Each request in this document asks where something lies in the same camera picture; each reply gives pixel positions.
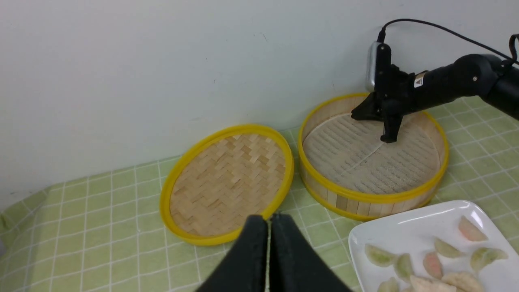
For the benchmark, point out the green dumpling right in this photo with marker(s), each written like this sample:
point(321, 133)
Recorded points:
point(483, 257)

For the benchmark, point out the green dumpling upper middle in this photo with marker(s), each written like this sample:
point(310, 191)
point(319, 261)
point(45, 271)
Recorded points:
point(446, 250)

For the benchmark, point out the yellow rimmed bamboo steamer lid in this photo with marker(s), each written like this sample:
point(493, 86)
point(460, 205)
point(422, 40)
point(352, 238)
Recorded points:
point(239, 171)

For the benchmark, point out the small green dumpling centre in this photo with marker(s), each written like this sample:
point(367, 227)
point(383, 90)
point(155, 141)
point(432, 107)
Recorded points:
point(403, 267)

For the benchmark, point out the white silicone steamer liner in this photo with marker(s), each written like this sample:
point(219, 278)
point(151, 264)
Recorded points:
point(350, 154)

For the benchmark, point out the pink dumpling centre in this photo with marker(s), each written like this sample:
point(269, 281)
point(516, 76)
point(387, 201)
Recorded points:
point(433, 265)

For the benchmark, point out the pink dumpling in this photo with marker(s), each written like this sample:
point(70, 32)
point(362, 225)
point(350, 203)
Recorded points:
point(433, 265)
point(470, 231)

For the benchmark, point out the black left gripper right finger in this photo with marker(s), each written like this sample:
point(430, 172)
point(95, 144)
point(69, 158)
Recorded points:
point(294, 266)

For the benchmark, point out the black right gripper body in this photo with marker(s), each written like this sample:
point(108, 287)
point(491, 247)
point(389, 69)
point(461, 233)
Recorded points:
point(391, 91)

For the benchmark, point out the white dumpling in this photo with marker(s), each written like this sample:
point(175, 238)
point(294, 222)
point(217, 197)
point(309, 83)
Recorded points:
point(421, 284)
point(464, 281)

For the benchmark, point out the pink dumpling top right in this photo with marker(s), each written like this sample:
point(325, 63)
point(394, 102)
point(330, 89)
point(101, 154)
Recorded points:
point(470, 231)

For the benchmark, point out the white square plate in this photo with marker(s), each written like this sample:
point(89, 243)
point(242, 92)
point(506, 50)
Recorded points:
point(414, 232)

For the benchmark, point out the large green dumpling left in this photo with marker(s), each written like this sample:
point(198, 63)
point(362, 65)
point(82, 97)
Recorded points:
point(391, 285)

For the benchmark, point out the yellow rimmed bamboo steamer basket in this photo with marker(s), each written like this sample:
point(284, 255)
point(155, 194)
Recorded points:
point(366, 206)

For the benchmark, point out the white dumpling right centre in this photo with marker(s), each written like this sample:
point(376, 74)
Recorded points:
point(464, 281)

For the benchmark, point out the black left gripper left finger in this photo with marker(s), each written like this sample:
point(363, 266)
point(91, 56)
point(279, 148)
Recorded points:
point(243, 269)

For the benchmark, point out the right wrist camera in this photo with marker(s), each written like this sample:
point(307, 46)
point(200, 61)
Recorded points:
point(378, 59)

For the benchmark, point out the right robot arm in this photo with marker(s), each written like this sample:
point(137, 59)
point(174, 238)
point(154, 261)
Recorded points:
point(494, 80)

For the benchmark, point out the green dumpling top left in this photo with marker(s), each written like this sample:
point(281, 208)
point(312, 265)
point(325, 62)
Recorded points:
point(379, 257)

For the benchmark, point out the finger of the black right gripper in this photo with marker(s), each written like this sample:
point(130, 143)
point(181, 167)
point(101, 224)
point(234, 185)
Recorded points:
point(392, 124)
point(369, 109)

